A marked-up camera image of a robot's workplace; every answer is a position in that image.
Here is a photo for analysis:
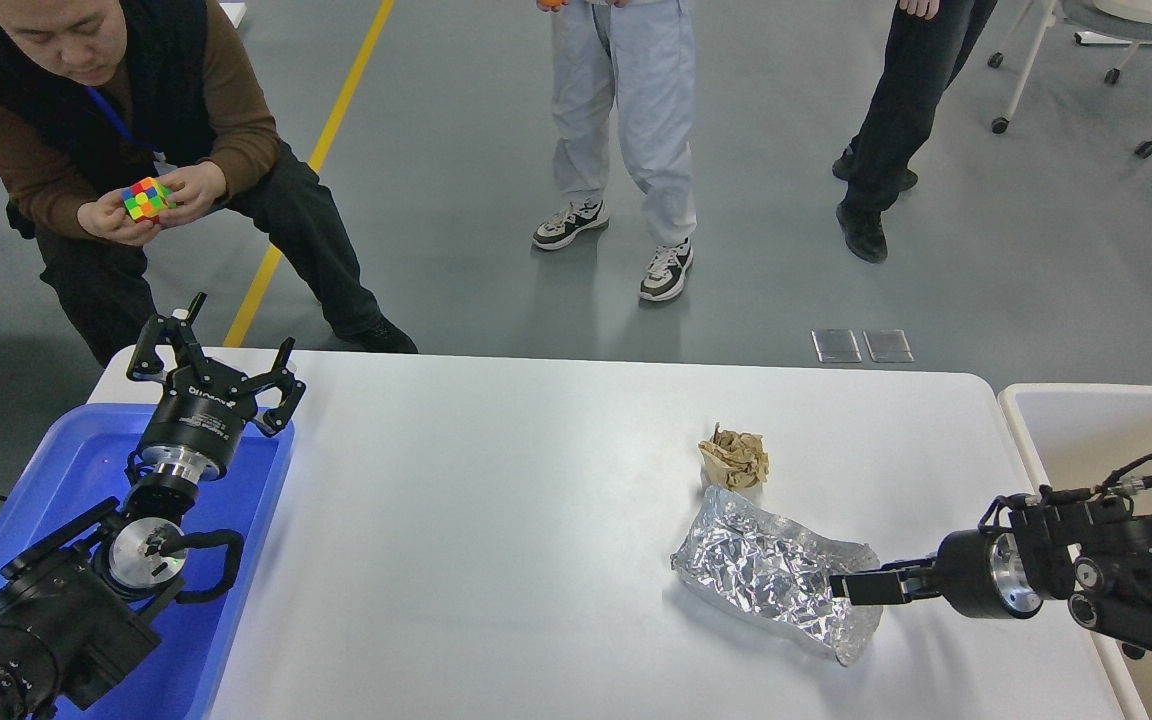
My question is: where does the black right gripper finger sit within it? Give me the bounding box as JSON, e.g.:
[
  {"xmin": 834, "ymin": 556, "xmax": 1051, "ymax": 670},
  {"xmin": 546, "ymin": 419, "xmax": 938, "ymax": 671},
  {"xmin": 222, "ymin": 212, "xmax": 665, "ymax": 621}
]
[{"xmin": 828, "ymin": 558, "xmax": 940, "ymax": 606}]

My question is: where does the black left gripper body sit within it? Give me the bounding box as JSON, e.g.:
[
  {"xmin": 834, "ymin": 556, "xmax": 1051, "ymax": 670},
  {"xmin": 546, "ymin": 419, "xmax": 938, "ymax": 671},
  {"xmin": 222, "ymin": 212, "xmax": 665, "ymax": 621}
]
[{"xmin": 138, "ymin": 361, "xmax": 257, "ymax": 480}]

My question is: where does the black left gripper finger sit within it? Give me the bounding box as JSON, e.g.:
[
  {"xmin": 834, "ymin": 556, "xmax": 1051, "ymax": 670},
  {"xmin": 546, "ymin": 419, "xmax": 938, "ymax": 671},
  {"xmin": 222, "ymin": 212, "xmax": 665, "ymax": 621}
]
[
  {"xmin": 233, "ymin": 338, "xmax": 306, "ymax": 437},
  {"xmin": 127, "ymin": 291, "xmax": 210, "ymax": 382}
]

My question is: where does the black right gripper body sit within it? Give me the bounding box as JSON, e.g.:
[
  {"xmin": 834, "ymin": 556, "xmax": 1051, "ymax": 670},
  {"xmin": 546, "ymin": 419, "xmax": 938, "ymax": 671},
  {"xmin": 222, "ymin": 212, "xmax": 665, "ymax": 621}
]
[{"xmin": 933, "ymin": 530, "xmax": 1043, "ymax": 620}]

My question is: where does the silver foil bag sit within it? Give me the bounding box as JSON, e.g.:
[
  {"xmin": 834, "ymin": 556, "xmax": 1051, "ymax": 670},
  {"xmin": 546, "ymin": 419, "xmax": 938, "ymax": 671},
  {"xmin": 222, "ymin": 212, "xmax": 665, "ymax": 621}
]
[{"xmin": 670, "ymin": 486, "xmax": 882, "ymax": 667}]

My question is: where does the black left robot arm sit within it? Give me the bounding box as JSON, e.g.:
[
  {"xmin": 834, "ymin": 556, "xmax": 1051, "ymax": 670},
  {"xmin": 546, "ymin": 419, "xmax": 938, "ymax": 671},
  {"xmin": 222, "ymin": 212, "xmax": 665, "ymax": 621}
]
[{"xmin": 0, "ymin": 293, "xmax": 306, "ymax": 719}]

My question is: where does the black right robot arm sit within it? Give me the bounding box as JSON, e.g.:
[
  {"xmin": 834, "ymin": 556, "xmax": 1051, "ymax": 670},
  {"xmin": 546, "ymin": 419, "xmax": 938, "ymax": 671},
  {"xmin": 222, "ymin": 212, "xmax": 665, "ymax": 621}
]
[{"xmin": 829, "ymin": 461, "xmax": 1152, "ymax": 659}]

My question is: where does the blue plastic bin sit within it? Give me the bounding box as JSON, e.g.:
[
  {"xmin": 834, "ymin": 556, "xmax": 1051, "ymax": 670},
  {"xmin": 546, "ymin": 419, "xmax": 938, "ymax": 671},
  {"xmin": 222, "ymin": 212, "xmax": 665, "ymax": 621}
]
[{"xmin": 0, "ymin": 403, "xmax": 296, "ymax": 720}]

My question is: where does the colourful puzzle cube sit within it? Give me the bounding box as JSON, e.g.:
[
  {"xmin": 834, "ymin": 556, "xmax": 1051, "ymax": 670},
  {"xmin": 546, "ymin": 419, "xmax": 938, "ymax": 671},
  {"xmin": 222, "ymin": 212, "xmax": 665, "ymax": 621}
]
[{"xmin": 120, "ymin": 177, "xmax": 177, "ymax": 223}]

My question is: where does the crumpled brown paper ball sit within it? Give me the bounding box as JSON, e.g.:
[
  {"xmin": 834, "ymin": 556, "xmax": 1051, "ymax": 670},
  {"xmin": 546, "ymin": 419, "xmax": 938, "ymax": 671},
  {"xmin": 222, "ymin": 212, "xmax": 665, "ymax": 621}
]
[{"xmin": 698, "ymin": 424, "xmax": 771, "ymax": 488}]

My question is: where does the man in brown sweater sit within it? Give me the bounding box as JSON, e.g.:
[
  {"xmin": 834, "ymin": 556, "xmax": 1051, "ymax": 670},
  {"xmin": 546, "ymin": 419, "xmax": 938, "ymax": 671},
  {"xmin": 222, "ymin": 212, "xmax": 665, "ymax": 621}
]
[{"xmin": 0, "ymin": 1, "xmax": 416, "ymax": 365}]

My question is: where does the right floor metal plate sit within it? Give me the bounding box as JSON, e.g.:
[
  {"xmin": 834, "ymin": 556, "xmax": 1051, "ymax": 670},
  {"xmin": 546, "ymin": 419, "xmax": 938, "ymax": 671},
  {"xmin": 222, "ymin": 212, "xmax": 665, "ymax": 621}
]
[{"xmin": 863, "ymin": 329, "xmax": 915, "ymax": 363}]

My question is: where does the floor metal plate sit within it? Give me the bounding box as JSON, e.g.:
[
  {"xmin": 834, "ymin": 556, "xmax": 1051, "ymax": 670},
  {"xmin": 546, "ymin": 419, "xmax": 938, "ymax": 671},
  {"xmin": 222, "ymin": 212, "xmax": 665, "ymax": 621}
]
[
  {"xmin": 812, "ymin": 328, "xmax": 861, "ymax": 364},
  {"xmin": 863, "ymin": 329, "xmax": 915, "ymax": 363}
]

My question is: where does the left floor metal plate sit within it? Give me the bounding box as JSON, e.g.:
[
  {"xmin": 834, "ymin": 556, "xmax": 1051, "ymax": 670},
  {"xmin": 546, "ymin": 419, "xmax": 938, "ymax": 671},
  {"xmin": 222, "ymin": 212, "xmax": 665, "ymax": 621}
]
[{"xmin": 812, "ymin": 328, "xmax": 861, "ymax": 364}]

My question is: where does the person in white clothes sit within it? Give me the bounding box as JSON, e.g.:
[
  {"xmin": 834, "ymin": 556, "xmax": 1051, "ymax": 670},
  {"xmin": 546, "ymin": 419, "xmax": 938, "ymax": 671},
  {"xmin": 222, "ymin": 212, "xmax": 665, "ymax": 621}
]
[{"xmin": 532, "ymin": 1, "xmax": 698, "ymax": 302}]

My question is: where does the person in black trousers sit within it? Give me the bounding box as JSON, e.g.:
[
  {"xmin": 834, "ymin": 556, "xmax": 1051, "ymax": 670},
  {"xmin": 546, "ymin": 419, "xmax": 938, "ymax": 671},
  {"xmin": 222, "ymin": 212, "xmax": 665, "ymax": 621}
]
[{"xmin": 831, "ymin": 1, "xmax": 996, "ymax": 264}]

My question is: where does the white rolling chair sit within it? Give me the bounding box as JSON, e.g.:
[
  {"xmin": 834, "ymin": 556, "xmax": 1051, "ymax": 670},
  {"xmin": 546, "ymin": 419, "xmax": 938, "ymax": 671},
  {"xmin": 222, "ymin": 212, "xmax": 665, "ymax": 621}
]
[{"xmin": 987, "ymin": 0, "xmax": 1152, "ymax": 159}]

